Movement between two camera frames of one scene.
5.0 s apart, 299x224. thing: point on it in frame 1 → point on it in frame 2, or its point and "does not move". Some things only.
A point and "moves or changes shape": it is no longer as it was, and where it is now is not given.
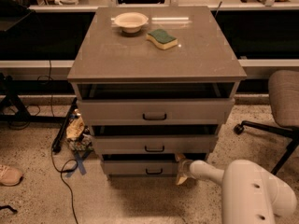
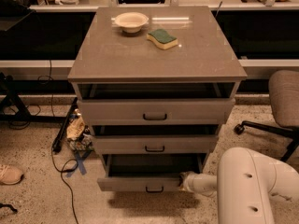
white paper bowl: x=131 y=21 does not move
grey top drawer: x=156 y=111 does not move
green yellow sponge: x=162 y=38 does not move
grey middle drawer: x=155 y=144 does not move
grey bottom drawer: x=140 y=168 moves or changes shape
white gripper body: x=186 y=168 → x=193 y=182
